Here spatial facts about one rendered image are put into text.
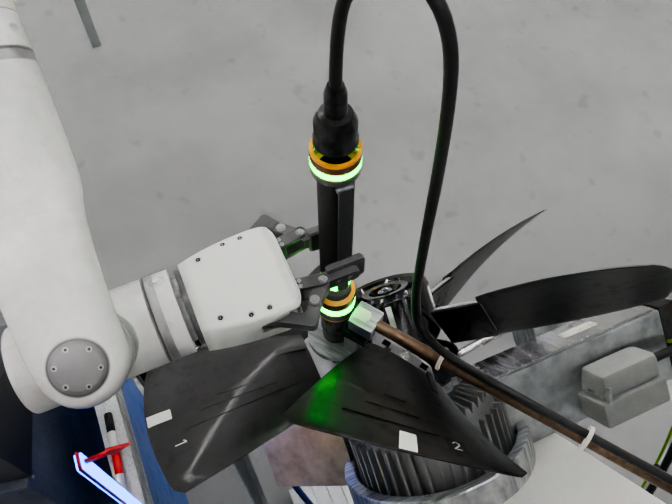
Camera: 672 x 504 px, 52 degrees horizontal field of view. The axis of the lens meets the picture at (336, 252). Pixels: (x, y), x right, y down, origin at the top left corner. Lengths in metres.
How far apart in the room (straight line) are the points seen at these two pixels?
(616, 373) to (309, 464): 0.47
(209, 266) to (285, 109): 2.18
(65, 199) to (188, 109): 2.28
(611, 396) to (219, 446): 0.53
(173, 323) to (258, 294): 0.08
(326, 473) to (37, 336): 0.62
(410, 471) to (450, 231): 1.63
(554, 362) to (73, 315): 0.69
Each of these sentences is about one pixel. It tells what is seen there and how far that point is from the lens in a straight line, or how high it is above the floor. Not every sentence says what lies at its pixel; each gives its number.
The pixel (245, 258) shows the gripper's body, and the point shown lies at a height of 1.49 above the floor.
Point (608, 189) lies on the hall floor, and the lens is 2.74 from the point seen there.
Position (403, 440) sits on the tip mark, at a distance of 0.64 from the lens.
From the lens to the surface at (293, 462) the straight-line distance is 1.11.
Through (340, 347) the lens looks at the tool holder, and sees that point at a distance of 0.85.
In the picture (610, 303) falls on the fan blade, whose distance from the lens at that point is 0.94.
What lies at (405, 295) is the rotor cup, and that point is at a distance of 0.89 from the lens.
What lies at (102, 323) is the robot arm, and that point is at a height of 1.56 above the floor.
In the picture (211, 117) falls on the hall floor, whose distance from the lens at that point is 2.82.
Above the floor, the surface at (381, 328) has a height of 1.36.
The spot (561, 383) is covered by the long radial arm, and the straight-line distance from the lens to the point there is 1.05.
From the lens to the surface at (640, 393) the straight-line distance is 1.05.
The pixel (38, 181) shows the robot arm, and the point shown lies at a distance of 0.63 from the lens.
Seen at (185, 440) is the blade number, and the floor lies 1.20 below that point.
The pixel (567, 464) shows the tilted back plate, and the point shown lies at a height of 1.13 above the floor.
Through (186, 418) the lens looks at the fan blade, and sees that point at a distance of 0.92.
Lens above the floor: 2.05
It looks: 59 degrees down
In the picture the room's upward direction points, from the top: straight up
